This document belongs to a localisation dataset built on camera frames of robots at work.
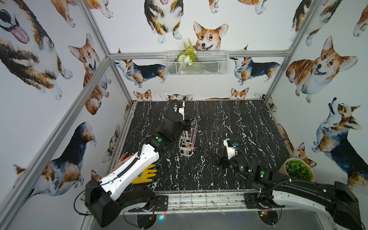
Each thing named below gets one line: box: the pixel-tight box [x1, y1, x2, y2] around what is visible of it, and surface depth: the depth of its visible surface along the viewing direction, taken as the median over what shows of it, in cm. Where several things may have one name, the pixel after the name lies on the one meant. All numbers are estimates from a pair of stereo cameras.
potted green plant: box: [278, 157, 315, 182], surface depth 76 cm
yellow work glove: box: [131, 164, 158, 184], surface depth 83 cm
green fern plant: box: [177, 37, 198, 66], surface depth 85 cm
